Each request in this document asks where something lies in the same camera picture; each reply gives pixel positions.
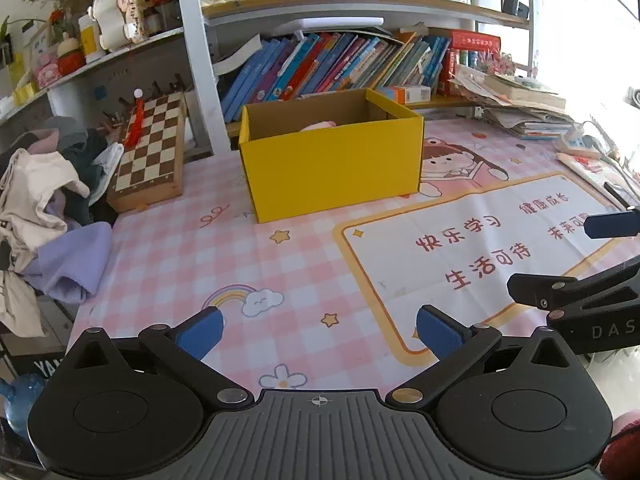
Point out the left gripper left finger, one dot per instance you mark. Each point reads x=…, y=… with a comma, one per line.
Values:
x=181, y=350

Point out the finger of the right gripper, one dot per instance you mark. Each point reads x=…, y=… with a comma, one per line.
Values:
x=613, y=291
x=616, y=224

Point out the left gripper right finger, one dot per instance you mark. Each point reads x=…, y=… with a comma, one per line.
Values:
x=457, y=349

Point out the pink plush pig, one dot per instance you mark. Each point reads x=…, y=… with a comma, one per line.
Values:
x=320, y=125

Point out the white power strip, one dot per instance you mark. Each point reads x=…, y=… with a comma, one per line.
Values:
x=579, y=144

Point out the pink checkered table mat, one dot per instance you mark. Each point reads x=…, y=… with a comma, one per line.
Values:
x=330, y=300

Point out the purple garment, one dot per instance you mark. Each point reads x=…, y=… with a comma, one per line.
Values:
x=70, y=268

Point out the stack of papers and books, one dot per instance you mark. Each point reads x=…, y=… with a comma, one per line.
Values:
x=506, y=101

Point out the blue water jug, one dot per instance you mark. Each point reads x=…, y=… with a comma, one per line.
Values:
x=19, y=397

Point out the wooden chessboard box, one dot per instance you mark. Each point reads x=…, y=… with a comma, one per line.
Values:
x=152, y=171

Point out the beige garment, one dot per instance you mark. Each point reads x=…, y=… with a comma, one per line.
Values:
x=27, y=187

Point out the red tassel ornament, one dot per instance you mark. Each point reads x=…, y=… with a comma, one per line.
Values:
x=135, y=129

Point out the yellow cardboard box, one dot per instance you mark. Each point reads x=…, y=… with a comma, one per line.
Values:
x=374, y=152

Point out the dark green garment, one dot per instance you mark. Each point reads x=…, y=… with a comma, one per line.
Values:
x=95, y=160

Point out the white blue orange box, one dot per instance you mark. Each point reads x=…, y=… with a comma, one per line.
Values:
x=407, y=95

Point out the red thick dictionary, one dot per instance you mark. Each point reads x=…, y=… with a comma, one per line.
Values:
x=473, y=41

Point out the row of leaning books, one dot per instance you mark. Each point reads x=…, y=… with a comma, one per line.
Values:
x=287, y=68

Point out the white shelf frame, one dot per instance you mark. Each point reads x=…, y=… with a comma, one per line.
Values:
x=198, y=38

